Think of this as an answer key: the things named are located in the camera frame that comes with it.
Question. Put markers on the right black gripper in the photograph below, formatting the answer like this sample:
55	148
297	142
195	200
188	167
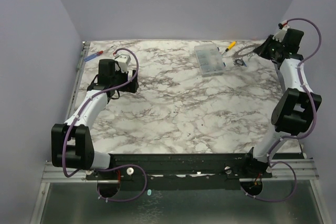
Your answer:
266	48

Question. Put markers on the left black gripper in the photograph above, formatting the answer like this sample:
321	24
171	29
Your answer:
130	86

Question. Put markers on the blue keys bunch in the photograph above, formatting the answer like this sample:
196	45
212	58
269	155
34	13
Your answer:
239	62

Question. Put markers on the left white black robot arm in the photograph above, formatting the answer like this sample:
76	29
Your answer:
71	143

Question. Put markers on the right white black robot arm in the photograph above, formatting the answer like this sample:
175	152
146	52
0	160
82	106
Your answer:
296	111

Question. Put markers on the clear plastic screw box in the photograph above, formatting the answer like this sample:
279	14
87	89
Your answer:
209	59

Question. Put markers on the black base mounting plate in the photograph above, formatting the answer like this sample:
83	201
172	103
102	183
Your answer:
186	171

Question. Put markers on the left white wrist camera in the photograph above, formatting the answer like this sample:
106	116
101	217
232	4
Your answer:
122	62

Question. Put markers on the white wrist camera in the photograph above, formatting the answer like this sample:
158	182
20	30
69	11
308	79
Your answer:
122	62
283	27

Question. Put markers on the yellow handled screwdriver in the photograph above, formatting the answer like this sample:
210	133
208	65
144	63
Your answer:
229	47

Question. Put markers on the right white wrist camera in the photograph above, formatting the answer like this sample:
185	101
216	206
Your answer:
283	27

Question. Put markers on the blue red handled screwdriver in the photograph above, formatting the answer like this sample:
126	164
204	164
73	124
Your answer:
96	54

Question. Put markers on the aluminium left side rail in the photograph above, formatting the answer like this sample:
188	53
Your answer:
79	73

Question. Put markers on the aluminium rail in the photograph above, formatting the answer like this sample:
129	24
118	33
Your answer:
52	174
79	73

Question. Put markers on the aluminium front rail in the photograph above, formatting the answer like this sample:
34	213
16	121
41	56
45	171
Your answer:
52	174

